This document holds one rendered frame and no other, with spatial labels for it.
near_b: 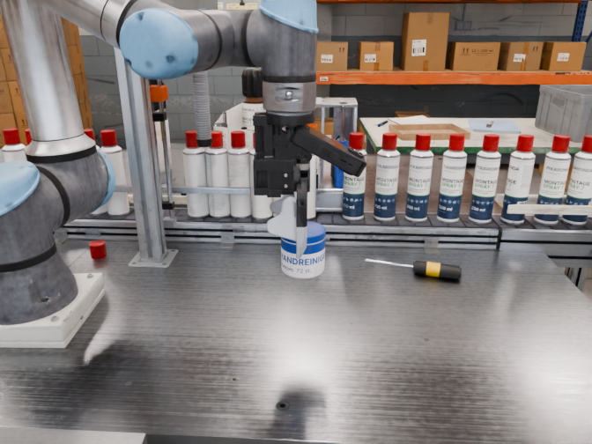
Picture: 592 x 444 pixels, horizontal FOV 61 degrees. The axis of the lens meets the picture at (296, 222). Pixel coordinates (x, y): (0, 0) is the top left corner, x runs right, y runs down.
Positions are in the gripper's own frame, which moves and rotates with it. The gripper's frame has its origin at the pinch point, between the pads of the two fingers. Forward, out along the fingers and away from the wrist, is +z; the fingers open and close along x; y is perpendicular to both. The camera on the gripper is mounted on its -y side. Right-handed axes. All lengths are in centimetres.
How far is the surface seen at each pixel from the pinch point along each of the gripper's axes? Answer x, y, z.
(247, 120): -98, 19, -1
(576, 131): -160, -127, 14
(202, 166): -40.8, 23.4, -0.8
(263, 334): 0.7, 6.5, 16.9
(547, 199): -37, -56, 5
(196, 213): -39.8, 25.3, 10.6
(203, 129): -30.9, 20.7, -11.2
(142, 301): -9.6, 30.1, 16.9
